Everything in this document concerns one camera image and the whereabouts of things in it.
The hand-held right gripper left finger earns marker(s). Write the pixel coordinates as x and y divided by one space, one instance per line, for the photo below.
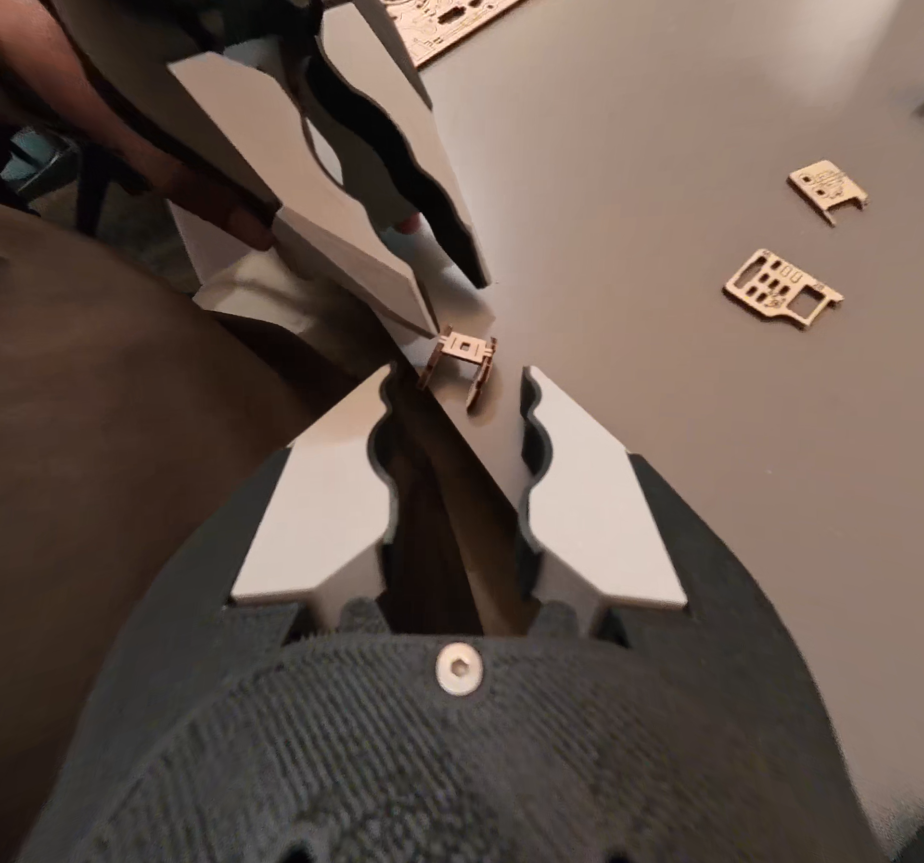
317 516

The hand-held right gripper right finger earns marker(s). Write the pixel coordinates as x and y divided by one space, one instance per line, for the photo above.
599 524

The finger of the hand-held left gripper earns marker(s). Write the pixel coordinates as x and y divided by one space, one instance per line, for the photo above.
404 127
252 127

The wooden offcut with slot grid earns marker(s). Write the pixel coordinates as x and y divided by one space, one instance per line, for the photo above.
779 289

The grey desk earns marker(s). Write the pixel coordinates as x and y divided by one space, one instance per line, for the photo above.
650 444

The person's left hand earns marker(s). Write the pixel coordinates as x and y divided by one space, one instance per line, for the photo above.
108 134

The black office chair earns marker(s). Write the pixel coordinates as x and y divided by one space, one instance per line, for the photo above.
94 185

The wooden offcut with square holes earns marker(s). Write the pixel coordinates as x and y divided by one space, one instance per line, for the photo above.
826 188

